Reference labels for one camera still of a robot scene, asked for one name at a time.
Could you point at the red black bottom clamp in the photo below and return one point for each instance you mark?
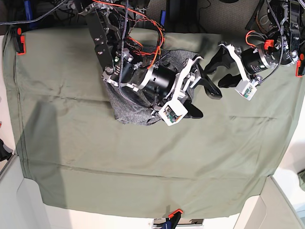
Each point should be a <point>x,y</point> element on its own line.
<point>172,220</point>

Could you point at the grey heathered T-shirt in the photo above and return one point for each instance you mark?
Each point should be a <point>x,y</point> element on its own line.
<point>127,107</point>

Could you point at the blue clamp handle top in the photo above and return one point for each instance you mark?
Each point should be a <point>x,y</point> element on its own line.
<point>162,19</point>

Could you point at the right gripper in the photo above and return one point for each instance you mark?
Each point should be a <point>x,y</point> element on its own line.
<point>160,83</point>

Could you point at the red black edge clamp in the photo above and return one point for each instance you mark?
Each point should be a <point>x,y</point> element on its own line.
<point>18,40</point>
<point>300,66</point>

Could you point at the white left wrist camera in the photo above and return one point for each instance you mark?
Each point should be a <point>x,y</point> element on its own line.
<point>247,87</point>

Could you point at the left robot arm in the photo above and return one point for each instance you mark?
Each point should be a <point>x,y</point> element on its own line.
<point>278,47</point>

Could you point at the grey metal table bracket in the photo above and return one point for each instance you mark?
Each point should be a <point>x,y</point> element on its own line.
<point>140,4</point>

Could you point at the red black left edge clamp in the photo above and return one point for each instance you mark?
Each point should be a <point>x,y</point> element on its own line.
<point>18,40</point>

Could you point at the green cloth at right edge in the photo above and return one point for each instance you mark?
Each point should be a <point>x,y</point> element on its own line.
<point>301,176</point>

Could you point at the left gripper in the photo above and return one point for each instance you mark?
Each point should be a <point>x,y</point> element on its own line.
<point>254,61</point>

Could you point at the red black right edge clamp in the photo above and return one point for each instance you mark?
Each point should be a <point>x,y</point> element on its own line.
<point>300,66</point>

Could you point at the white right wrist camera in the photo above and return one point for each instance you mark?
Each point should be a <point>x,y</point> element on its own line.
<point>173,111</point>

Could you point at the green table cloth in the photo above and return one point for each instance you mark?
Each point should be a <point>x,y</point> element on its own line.
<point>70,144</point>

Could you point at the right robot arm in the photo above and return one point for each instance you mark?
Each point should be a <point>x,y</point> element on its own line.
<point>110,24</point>

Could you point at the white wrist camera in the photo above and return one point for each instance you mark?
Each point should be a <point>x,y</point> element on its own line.
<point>173,111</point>
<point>247,87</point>

